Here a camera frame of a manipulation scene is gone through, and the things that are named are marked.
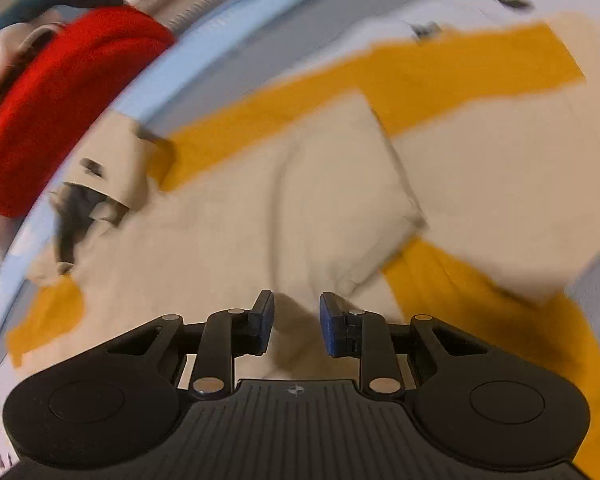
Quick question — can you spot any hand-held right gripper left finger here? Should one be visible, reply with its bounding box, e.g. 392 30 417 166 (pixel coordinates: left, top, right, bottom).
105 289 275 399

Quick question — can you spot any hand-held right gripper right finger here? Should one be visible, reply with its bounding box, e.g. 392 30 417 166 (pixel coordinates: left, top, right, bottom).
319 291 487 397

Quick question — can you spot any beige and yellow garment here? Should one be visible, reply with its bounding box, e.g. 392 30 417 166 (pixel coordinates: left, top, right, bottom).
6 10 600 480

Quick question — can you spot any red cushion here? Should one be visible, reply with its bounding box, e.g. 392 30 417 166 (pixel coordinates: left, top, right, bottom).
0 6 179 219

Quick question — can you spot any white printed bed sheet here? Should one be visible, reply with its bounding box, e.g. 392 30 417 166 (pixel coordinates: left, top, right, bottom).
0 0 600 480

